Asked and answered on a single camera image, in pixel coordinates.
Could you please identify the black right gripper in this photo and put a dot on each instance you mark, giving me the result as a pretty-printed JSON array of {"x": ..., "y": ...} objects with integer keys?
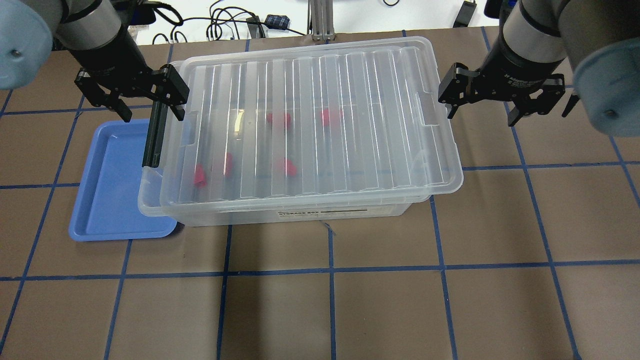
[{"x": 515, "y": 65}]

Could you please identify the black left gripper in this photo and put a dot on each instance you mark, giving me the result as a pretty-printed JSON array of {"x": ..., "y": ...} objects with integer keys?
[{"x": 111, "y": 59}]

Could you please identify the red block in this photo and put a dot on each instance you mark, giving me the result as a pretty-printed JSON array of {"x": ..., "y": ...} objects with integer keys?
[
  {"x": 227, "y": 164},
  {"x": 331, "y": 117},
  {"x": 288, "y": 168},
  {"x": 199, "y": 178},
  {"x": 284, "y": 120}
]

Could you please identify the clear plastic box lid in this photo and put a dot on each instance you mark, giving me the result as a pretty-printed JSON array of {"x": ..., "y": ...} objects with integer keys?
[{"x": 394, "y": 140}]

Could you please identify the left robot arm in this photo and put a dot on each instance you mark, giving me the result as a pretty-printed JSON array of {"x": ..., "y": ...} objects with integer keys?
[{"x": 28, "y": 29}]

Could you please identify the clear plastic storage box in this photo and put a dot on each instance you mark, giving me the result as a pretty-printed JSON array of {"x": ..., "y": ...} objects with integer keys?
[{"x": 149, "y": 204}]

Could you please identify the blue plastic tray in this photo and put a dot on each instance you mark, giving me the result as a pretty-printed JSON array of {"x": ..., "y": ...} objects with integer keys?
[{"x": 106, "y": 206}]

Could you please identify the black power adapter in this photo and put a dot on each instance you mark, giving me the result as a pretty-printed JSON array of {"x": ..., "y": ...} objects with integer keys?
[{"x": 277, "y": 22}]

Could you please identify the black box latch handle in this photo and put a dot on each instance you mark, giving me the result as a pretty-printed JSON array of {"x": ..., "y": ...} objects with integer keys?
[{"x": 155, "y": 135}]

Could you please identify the aluminium frame post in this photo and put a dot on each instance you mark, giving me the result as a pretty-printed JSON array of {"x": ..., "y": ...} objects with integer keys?
[{"x": 321, "y": 20}]

